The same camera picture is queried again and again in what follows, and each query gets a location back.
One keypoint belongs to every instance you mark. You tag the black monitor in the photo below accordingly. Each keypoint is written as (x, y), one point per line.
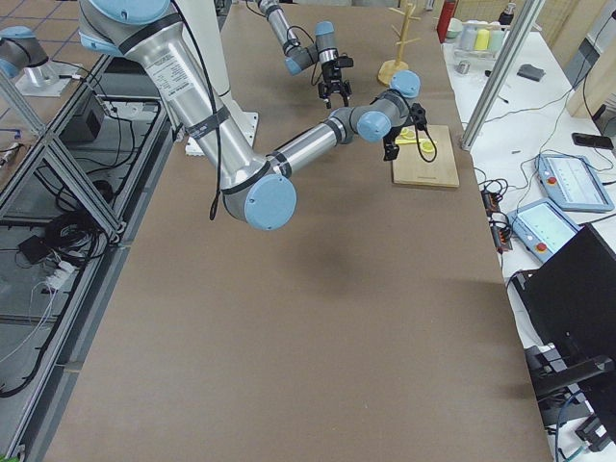
(571, 304)

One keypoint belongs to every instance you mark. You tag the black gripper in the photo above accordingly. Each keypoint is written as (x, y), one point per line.
(330, 72)
(391, 150)

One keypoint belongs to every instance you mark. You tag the small black square device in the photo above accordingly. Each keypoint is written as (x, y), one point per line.
(531, 72)

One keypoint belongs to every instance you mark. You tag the yellow cup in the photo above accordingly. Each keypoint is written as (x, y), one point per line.
(482, 40)

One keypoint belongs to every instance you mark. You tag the aluminium frame post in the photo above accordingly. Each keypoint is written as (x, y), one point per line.
(508, 55)

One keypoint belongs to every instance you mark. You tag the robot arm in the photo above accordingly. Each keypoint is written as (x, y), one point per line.
(178, 45)
(303, 51)

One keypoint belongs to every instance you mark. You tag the wooden cup storage rack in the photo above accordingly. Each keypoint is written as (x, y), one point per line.
(389, 68)

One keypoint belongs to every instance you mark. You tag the wooden cutting board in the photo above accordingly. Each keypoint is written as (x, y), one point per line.
(414, 168)

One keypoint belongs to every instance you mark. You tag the light blue cup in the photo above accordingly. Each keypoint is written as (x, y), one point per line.
(495, 42)

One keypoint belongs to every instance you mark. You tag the small metal cup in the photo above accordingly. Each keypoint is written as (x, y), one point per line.
(463, 67)

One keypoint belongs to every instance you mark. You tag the grey cup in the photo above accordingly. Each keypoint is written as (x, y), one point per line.
(468, 38)

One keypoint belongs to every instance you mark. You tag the teach pendant tablet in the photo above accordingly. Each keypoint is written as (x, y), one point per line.
(572, 185)
(542, 227)

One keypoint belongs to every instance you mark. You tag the lemon slice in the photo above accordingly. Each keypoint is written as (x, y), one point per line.
(408, 133)
(427, 146)

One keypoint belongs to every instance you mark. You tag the red cylinder container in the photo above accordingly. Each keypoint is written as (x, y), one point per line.
(446, 14)

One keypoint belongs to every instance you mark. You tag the black smartphone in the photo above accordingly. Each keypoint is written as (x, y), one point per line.
(594, 141)

